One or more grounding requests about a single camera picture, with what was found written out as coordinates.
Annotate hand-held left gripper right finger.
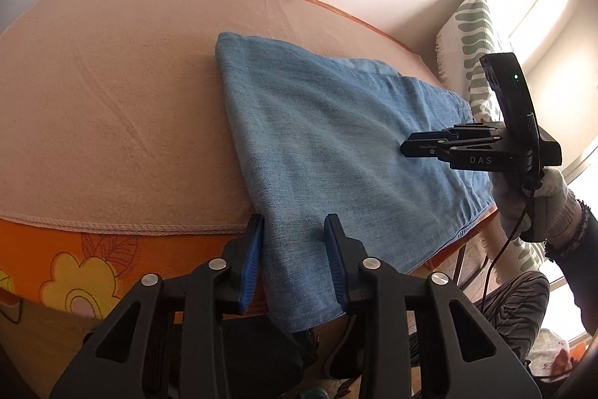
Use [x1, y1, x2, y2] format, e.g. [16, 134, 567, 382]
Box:
[324, 213, 543, 399]

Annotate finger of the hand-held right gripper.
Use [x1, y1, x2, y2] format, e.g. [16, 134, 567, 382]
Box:
[400, 139, 517, 172]
[406, 123, 509, 147]

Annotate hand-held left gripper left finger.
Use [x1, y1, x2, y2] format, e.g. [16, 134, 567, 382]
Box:
[49, 213, 265, 399]

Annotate light blue denim pants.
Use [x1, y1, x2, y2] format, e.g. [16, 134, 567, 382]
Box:
[215, 31, 496, 333]

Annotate person's right forearm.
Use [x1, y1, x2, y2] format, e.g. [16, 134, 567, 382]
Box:
[544, 200, 598, 329]

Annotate person's right hand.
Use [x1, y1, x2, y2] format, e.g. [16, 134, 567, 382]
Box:
[488, 168, 582, 245]

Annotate metal furniture leg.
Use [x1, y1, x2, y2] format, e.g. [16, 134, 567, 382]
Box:
[454, 246, 467, 288]

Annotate orange floral bedsheet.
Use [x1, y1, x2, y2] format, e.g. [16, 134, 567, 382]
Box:
[0, 0, 498, 334]

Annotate person's zebra striped leg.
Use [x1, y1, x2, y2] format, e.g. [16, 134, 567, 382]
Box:
[472, 270, 552, 362]

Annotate beige blanket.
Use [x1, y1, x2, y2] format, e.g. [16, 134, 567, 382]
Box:
[0, 0, 472, 236]

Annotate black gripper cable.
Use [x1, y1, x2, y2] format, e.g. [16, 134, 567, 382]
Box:
[483, 186, 533, 301]

